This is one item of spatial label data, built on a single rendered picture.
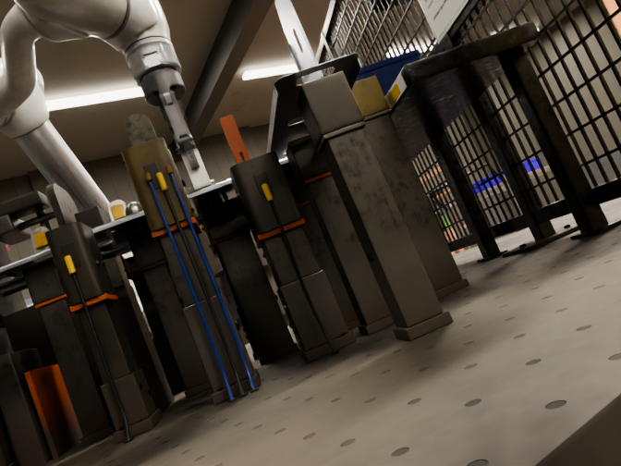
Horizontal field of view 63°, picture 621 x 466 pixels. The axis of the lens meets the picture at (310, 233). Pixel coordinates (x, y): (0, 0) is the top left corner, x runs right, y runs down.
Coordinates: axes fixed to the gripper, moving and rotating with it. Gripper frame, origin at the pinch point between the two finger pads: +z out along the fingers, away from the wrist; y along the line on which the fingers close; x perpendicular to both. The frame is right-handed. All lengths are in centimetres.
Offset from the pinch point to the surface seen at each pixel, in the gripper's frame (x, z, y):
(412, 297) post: 15, 31, 40
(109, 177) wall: -112, -235, -641
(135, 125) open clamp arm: -5.9, -5.2, 18.3
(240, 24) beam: 95, -240, -368
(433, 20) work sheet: 54, -14, 1
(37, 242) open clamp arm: -33.2, -2.7, -12.4
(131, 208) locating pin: -12.7, 1.3, 1.5
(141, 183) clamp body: -7.3, 5.4, 25.0
